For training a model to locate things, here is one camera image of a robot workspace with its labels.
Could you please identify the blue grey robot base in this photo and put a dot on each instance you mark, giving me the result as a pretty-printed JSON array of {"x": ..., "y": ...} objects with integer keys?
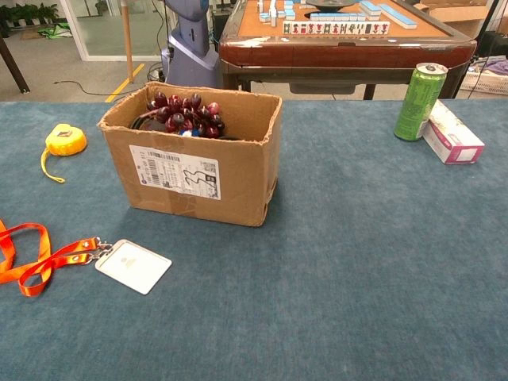
[{"x": 190, "y": 59}]

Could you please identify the brown cardboard box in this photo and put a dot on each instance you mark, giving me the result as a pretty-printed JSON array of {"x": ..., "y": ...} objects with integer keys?
[{"x": 238, "y": 178}]

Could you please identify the bunch of purple grapes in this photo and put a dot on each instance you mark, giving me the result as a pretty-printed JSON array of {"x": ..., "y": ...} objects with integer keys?
[{"x": 178, "y": 117}]

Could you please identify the blue felt table mat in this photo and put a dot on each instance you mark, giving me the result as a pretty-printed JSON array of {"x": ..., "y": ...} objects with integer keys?
[{"x": 317, "y": 297}]

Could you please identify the brown mahjong table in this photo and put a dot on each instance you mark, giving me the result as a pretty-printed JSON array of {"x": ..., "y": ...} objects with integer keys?
[{"x": 337, "y": 51}]

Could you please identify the cluster of upright mahjong tiles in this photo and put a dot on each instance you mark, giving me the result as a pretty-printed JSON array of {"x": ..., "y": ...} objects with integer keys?
[{"x": 274, "y": 12}]

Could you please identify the row of face-up mahjong tiles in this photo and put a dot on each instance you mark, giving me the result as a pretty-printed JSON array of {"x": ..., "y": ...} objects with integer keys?
[{"x": 335, "y": 28}]

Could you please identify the green drink can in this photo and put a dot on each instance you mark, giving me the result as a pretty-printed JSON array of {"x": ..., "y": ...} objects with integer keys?
[{"x": 420, "y": 103}]

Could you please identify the row of blue-backed mahjong tiles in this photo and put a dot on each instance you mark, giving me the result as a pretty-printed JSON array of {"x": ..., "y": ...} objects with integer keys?
[{"x": 337, "y": 16}]

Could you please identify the yellow tape measure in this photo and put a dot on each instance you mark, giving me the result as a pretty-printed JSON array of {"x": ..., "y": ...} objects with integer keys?
[{"x": 65, "y": 141}]

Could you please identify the wooden pole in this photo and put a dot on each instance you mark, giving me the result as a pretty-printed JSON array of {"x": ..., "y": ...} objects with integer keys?
[{"x": 127, "y": 39}]

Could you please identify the dark round dice dish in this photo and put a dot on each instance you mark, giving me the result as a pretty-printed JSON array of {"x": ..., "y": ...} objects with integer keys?
[{"x": 331, "y": 4}]

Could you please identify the pink and white carton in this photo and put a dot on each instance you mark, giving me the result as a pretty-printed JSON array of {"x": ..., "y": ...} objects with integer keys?
[{"x": 452, "y": 135}]

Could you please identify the stacked blue mahjong tiles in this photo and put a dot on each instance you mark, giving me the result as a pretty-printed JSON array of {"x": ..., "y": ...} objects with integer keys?
[{"x": 370, "y": 8}]

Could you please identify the long diagonal mahjong tile row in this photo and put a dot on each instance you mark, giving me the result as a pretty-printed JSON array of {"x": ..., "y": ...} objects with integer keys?
[{"x": 399, "y": 16}]

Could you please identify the green cloth on floor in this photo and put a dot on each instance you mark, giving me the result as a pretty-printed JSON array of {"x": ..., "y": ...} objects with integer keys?
[{"x": 57, "y": 31}]

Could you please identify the white plastic basket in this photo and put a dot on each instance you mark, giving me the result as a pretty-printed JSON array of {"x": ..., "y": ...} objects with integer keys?
[{"x": 486, "y": 83}]

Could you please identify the black furniture leg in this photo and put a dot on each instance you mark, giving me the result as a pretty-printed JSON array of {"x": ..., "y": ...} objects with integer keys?
[{"x": 16, "y": 67}]

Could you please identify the potted green plants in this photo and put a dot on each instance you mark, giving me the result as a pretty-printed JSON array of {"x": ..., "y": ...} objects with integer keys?
[{"x": 28, "y": 14}]

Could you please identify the black tripod stand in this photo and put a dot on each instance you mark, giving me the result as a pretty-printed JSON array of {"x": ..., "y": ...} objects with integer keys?
[{"x": 487, "y": 21}]

